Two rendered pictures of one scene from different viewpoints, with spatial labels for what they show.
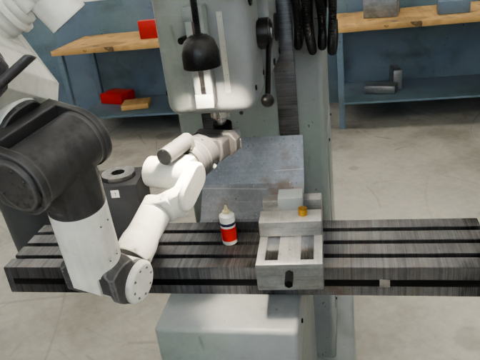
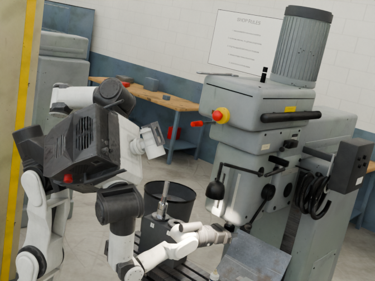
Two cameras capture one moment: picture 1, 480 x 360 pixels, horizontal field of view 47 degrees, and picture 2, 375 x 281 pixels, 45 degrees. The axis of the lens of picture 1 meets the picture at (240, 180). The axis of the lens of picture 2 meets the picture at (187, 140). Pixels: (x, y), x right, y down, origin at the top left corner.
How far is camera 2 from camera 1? 0.82 m
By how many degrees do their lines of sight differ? 26
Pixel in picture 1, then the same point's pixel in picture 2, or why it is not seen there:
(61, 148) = (120, 206)
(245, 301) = not seen: outside the picture
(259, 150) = (264, 251)
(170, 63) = not seen: hidden behind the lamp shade
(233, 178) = (243, 259)
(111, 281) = (119, 267)
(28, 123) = (118, 190)
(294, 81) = (298, 222)
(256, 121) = (269, 234)
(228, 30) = (240, 184)
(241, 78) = (239, 209)
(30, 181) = (102, 212)
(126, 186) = not seen: hidden behind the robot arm
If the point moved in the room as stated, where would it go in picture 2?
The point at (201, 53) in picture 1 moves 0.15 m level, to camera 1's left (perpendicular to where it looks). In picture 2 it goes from (212, 190) to (178, 178)
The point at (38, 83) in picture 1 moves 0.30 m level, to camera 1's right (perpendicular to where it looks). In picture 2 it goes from (131, 177) to (205, 204)
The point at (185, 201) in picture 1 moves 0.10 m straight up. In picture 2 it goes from (177, 253) to (182, 229)
